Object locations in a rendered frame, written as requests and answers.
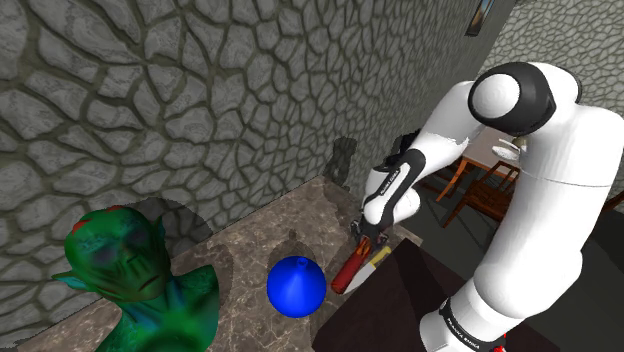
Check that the wooden dining table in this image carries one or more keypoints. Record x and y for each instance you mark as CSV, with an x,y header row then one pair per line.
x,y
480,152

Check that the blue round vase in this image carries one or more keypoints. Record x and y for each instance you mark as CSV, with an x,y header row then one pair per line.
x,y
296,288

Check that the framed wall picture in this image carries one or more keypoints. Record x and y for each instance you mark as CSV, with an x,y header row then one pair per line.
x,y
480,17

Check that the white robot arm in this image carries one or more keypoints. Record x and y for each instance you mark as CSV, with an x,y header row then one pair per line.
x,y
531,234

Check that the wooden chair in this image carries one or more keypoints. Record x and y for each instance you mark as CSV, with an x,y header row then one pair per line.
x,y
482,195

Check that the dark robot stand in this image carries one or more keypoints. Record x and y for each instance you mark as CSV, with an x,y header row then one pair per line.
x,y
390,312

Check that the green goblin bust figure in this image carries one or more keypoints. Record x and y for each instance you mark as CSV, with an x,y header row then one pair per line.
x,y
122,258

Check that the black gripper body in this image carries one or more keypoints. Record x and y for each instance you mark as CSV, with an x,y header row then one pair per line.
x,y
370,233

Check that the red cylindrical bottle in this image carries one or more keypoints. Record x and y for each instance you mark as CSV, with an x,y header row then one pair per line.
x,y
347,274

